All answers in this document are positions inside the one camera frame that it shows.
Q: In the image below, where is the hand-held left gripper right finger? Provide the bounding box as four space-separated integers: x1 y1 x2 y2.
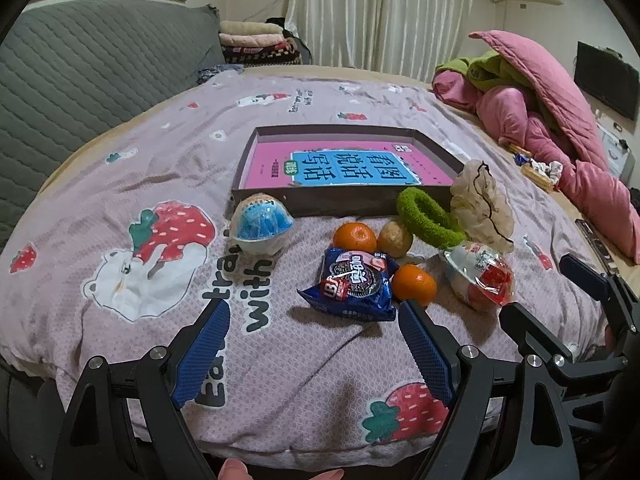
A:
398 299 582 480

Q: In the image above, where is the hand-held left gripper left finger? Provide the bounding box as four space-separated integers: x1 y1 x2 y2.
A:
52 301 232 480

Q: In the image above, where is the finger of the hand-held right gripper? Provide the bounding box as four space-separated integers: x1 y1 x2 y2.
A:
499 302 628 396
559 254 640 336

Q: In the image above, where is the red jelly cup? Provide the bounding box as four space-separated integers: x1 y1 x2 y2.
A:
439 241 516 312

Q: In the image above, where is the orange tangerine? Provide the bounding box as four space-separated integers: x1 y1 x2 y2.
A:
391 263 437 307
333 222 378 257

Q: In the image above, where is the blue snack packet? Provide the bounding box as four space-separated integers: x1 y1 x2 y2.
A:
297 247 401 323

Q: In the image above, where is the brown walnut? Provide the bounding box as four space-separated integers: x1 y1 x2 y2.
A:
377 221 414 258

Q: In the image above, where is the beige sheer hair scrunchie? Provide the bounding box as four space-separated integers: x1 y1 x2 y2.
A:
449 160 516 253

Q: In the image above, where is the blue jelly cup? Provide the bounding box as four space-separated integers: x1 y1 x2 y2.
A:
230 192 295 256

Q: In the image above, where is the green fuzzy hair scrunchie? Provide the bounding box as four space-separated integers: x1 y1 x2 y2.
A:
396 186 467 250

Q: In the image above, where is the person's left hand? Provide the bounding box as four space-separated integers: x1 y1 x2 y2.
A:
220 459 346 480

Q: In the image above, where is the yellow snack packet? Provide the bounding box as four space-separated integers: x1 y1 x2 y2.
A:
507 142 557 193

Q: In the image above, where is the white floral scrunchie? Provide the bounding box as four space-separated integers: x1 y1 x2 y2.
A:
530 159 563 183

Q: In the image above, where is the white storage box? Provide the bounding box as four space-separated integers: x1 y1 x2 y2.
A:
595 120 636 186

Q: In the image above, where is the black television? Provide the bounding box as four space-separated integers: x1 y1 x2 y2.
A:
574 41 640 122

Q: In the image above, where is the pink strawberry printed blanket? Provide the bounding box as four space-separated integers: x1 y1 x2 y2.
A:
0 72 608 461

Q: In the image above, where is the pink book with blue label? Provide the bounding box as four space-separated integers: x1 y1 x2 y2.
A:
242 141 456 190

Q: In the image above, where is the green blanket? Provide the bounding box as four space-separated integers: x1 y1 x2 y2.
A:
435 52 551 131

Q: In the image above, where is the blue knitted cloth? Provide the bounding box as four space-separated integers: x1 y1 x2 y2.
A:
196 62 242 86

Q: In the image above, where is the dark patterned folded blanket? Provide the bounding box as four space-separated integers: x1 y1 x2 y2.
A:
222 42 303 66

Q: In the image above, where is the grey quilted headboard cover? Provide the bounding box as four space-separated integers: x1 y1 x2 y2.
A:
0 0 226 251

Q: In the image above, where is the pink folded blanket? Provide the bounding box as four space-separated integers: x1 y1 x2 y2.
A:
220 33 286 48

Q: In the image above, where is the black fabric item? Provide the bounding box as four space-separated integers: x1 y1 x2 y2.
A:
280 19 314 66

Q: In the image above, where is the beige folded blanket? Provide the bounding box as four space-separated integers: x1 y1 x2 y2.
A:
219 20 282 36

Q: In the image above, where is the white curtain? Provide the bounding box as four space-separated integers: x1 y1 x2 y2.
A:
285 0 476 73

